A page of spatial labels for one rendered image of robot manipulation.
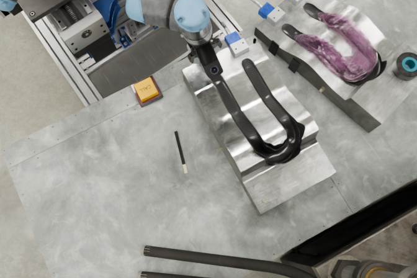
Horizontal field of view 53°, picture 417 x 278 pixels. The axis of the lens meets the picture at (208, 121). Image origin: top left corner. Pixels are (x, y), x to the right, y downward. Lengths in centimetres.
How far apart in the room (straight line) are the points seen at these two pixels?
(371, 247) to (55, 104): 169
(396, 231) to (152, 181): 76
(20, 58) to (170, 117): 136
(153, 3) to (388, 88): 76
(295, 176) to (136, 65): 111
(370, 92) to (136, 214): 80
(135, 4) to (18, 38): 167
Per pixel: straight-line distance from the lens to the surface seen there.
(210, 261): 122
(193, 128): 134
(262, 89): 131
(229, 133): 123
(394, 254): 141
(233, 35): 135
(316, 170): 129
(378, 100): 134
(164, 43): 213
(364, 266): 112
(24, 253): 229
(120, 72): 210
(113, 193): 134
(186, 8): 94
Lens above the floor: 209
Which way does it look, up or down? 74 degrees down
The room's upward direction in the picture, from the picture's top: 3 degrees counter-clockwise
